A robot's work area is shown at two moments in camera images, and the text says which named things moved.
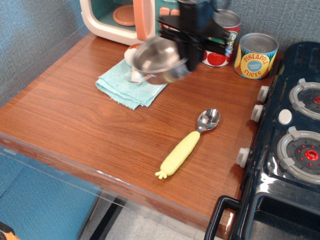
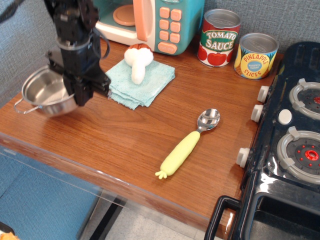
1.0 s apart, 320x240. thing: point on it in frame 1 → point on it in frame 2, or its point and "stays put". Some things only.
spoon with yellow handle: x=207 y=119 stays put
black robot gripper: x=194 y=31 → x=79 y=61
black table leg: x=103 y=228 stays put
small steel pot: x=157 y=60 → x=45 y=88
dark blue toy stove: x=280 y=196 stays put
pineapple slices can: x=255 y=55 stays put
